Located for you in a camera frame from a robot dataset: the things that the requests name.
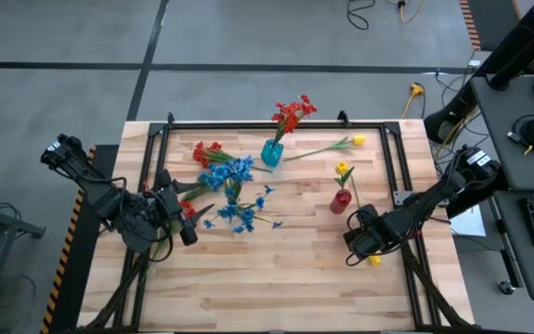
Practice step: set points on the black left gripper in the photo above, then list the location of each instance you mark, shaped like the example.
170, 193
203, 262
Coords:
169, 209

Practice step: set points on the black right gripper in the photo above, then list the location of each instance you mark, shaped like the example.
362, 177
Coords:
369, 234

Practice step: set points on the yellow artificial tulip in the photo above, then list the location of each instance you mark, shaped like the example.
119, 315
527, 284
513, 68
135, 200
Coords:
359, 139
341, 167
375, 260

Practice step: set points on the red ribbed glass vase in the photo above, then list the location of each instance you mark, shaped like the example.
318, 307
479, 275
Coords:
340, 203

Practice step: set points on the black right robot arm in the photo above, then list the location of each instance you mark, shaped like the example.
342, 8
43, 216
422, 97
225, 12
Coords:
434, 199

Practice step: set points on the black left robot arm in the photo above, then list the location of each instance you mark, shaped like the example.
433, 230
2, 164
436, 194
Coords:
102, 192

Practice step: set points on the teal glass vase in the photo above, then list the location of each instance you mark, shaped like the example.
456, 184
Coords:
271, 155

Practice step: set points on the black support beam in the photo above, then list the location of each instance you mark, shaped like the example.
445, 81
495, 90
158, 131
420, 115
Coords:
480, 200

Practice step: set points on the black side panel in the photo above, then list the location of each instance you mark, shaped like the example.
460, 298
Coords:
86, 269

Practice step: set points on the yellow black hazard tape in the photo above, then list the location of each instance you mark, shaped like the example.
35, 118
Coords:
65, 241

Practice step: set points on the caster wheel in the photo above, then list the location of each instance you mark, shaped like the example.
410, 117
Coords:
506, 287

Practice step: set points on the grey desk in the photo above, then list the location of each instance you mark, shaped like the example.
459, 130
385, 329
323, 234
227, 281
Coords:
503, 139
517, 260

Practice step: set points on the black tower fan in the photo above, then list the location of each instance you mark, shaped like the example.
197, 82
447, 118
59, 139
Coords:
512, 51

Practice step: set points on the orange striped strip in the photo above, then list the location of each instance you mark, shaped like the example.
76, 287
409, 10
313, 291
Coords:
471, 23

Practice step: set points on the metal bracket plate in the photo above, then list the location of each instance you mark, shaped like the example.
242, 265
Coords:
401, 198

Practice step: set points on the black table frame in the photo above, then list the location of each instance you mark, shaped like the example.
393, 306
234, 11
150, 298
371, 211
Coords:
248, 125

